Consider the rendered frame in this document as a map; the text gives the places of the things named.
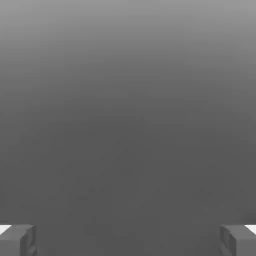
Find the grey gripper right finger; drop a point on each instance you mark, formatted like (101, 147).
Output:
(238, 241)

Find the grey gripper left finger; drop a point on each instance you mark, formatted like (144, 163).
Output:
(18, 241)

